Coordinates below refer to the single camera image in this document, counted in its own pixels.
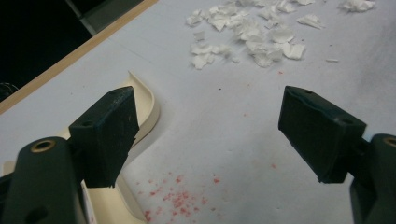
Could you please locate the cream plastic dustpan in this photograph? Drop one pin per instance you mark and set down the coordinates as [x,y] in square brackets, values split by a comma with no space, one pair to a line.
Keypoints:
[147,105]

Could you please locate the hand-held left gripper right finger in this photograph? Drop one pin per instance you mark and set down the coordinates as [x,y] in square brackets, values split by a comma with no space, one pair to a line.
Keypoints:
[320,133]

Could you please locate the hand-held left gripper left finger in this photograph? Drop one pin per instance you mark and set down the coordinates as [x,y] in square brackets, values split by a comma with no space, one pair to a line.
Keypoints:
[104,133]

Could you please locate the pile of white paper scraps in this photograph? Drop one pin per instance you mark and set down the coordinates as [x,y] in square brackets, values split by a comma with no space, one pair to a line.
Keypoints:
[258,40]

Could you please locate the wooden table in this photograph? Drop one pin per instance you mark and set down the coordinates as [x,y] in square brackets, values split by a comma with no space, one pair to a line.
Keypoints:
[77,53]

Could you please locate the grey metal bar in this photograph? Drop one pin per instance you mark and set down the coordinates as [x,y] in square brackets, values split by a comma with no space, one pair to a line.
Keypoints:
[102,15]

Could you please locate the white table cover sheet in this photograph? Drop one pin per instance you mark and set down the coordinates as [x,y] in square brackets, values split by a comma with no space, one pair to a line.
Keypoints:
[224,124]

